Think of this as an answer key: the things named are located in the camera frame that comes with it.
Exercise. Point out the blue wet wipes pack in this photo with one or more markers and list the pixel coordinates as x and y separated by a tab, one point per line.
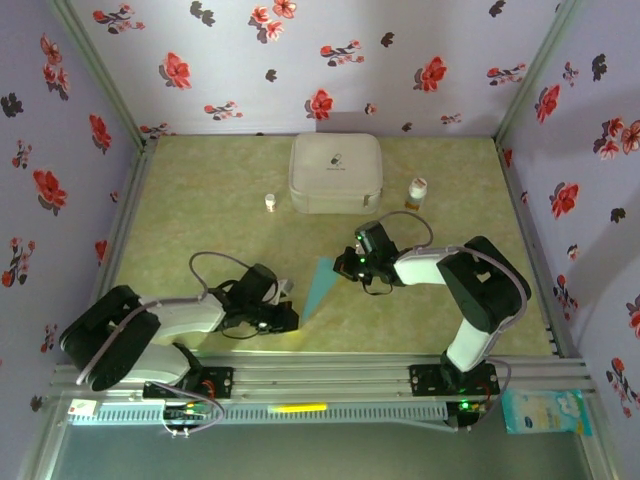
545	412

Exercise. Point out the light blue cloth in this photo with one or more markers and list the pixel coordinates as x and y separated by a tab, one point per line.
320	285

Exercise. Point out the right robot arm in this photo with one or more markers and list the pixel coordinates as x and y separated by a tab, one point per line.
480	285

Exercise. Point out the small white box red label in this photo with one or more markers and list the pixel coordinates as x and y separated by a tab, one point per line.
82	407

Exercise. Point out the aluminium front rail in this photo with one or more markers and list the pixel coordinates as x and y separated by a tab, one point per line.
320	375

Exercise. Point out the aluminium corner post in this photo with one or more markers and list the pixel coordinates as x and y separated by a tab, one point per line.
100	70
538	70

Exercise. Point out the white capped amber pill bottle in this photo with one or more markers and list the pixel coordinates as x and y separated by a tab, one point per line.
415	195

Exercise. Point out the aluminium side rail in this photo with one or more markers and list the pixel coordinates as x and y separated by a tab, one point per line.
512	190
132	190

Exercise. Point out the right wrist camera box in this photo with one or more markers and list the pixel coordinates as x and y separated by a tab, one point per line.
360	245

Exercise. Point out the yellow label strip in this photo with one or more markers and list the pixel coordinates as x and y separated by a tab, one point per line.
297	408

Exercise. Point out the white zippered medicine case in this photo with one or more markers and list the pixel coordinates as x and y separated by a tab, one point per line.
335	170

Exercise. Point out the small white pill bottle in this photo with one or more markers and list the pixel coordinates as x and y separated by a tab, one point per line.
270	202

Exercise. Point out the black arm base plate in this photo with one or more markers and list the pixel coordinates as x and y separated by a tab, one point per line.
422	380
220	382

